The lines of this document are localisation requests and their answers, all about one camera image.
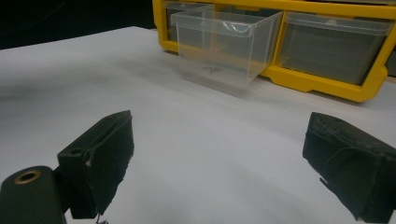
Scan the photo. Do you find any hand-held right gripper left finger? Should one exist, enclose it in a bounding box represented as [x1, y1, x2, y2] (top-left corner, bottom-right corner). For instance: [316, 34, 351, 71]
[57, 109, 135, 220]

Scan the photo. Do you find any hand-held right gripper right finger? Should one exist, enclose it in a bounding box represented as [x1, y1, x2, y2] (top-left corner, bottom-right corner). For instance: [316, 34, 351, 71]
[302, 111, 396, 224]

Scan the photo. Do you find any set of clear organizer bins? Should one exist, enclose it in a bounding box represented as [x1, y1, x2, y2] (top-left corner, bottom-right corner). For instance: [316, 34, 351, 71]
[163, 0, 396, 86]

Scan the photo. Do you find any yellow black organizer case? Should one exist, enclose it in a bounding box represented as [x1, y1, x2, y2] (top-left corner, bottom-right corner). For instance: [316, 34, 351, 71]
[151, 0, 396, 104]

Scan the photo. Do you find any white foam board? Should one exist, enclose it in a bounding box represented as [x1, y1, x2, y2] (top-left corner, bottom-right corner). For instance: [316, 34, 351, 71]
[0, 26, 396, 224]

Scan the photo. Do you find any clear plastic drawer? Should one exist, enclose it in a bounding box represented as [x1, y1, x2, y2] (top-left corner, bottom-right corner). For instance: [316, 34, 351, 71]
[170, 7, 284, 91]

